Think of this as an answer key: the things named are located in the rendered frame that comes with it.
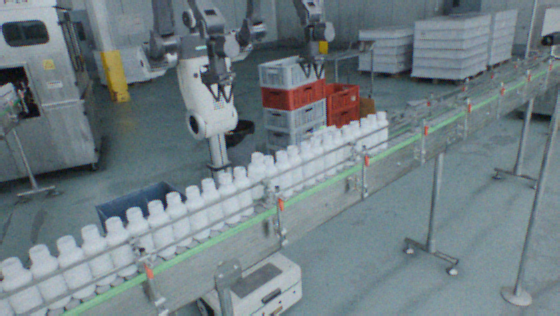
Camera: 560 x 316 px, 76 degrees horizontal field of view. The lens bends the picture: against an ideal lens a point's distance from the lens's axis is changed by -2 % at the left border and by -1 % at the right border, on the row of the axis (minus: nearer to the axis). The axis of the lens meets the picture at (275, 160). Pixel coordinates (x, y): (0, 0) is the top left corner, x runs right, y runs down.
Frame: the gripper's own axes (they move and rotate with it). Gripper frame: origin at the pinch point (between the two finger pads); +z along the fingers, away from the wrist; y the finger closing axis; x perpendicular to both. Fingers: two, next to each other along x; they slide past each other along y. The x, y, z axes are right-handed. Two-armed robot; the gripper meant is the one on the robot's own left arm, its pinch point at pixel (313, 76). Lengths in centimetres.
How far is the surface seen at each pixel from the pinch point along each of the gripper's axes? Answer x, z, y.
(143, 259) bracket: 89, 28, -29
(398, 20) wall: -960, 42, 606
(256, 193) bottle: 46, 30, -18
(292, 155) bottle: 28.3, 21.8, -17.1
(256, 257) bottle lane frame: 52, 51, -22
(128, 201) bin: 74, 45, 42
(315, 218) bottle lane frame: 23, 49, -22
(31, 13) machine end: 53, -44, 350
